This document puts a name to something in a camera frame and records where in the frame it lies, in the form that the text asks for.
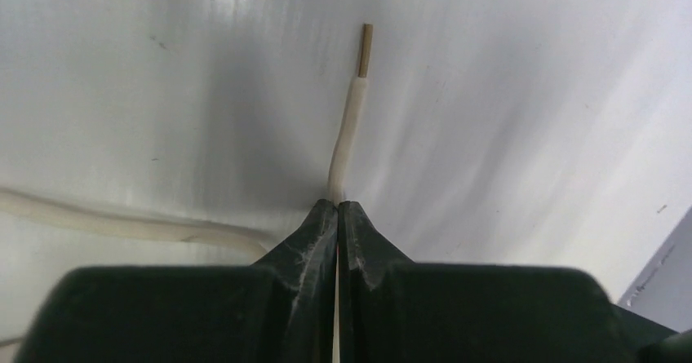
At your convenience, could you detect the cream shoelace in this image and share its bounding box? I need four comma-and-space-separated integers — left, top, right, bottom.
0, 23, 374, 259

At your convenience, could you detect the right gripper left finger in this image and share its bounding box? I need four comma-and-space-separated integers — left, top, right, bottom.
16, 199, 338, 362

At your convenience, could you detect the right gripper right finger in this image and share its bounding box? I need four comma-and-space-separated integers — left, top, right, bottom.
338, 201, 637, 362

